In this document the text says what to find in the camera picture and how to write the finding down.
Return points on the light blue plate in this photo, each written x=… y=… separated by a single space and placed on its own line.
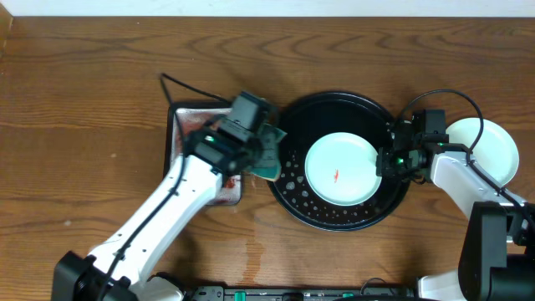
x=496 y=151
x=341 y=169

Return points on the green yellow sponge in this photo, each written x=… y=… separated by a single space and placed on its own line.
x=268 y=166

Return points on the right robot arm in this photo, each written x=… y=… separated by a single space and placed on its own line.
x=497 y=258

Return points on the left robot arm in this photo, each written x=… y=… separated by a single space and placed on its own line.
x=120 y=267

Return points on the black rectangular sponge tray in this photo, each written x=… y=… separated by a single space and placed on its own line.
x=192 y=116

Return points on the black round tray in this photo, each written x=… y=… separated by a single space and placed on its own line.
x=308 y=120

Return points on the light blue top plate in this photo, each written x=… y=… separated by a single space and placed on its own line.
x=341 y=169

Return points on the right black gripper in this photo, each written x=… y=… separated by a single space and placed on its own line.
x=383 y=164

